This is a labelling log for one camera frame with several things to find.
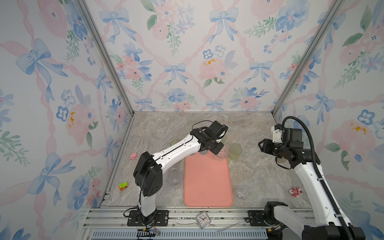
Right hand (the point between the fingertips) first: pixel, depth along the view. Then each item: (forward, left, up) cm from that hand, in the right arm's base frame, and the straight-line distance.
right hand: (262, 143), depth 77 cm
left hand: (+1, +22, -4) cm, 22 cm away
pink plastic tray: (-13, +28, -21) cm, 37 cm away
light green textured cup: (+13, +16, -16) cm, 26 cm away
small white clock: (-32, +31, -19) cm, 48 cm away
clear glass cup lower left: (-12, +46, -20) cm, 52 cm away
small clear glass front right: (-19, +9, -20) cm, 29 cm away
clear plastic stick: (-34, +18, -21) cm, 44 cm away
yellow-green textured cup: (+3, +11, -13) cm, 17 cm away
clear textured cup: (+1, +18, -13) cm, 22 cm away
